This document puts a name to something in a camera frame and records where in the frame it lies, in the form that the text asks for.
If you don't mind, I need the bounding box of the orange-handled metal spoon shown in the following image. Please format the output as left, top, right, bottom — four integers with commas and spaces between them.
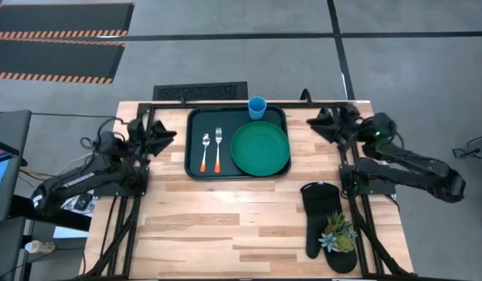
199, 133, 212, 174

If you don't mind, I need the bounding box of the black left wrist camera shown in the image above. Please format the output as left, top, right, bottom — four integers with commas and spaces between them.
127, 118, 145, 137

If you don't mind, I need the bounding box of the green plastic plate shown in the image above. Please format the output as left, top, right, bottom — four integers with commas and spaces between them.
230, 120, 291, 178

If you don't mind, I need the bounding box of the black oven mitt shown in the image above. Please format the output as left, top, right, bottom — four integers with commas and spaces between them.
299, 181, 359, 275

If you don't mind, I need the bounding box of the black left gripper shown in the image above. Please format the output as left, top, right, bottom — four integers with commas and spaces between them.
128, 120, 178, 158

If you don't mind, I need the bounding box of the small succulent plant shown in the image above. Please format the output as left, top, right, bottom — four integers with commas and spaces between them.
317, 210, 359, 254

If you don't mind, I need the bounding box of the black keyboard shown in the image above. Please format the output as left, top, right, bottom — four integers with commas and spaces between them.
152, 80, 249, 102

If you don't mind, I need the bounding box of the black floor mat orange edge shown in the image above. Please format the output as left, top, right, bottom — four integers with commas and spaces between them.
0, 2, 136, 40
0, 37, 127, 85

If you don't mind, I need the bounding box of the black floor device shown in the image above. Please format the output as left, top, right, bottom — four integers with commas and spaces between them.
452, 133, 482, 162

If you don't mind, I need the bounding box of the clear plastic bottle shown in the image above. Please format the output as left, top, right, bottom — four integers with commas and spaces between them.
24, 240, 56, 255

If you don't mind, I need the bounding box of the dark grey side desk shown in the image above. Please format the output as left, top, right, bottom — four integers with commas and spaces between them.
0, 109, 33, 281

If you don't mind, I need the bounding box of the dark green serving tray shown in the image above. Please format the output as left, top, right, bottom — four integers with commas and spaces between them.
184, 105, 292, 181

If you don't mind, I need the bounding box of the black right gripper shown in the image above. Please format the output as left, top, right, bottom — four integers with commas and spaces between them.
305, 104, 363, 146

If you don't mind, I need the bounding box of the light blue plastic cup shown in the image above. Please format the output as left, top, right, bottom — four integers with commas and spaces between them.
247, 96, 268, 121

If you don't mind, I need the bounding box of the orange-handled metal fork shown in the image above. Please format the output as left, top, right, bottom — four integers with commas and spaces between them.
213, 126, 223, 175

